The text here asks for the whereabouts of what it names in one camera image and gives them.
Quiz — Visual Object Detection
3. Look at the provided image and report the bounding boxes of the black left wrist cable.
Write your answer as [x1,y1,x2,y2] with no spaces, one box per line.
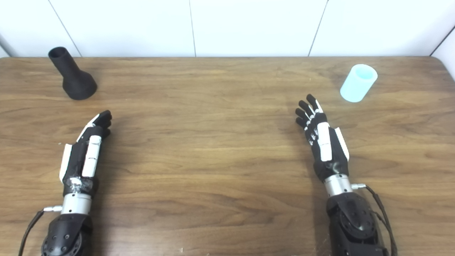
[18,206,63,256]

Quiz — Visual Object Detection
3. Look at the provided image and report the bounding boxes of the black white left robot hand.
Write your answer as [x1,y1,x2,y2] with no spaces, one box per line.
[59,110,112,196]

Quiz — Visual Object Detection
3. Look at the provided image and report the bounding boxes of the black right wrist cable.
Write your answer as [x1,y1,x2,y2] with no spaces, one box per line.
[351,183,398,256]

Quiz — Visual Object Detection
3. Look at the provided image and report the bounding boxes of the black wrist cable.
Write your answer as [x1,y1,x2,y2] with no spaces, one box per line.
[351,183,398,256]
[18,206,63,256]

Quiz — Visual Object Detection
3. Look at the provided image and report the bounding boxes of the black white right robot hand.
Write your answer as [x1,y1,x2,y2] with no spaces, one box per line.
[295,94,350,182]

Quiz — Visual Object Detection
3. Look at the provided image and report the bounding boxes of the black funnel-shaped nozzle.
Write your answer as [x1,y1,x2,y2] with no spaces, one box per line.
[48,47,98,100]

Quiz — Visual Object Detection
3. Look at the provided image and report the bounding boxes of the light blue cylinder cup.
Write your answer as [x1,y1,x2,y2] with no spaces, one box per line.
[340,64,378,103]

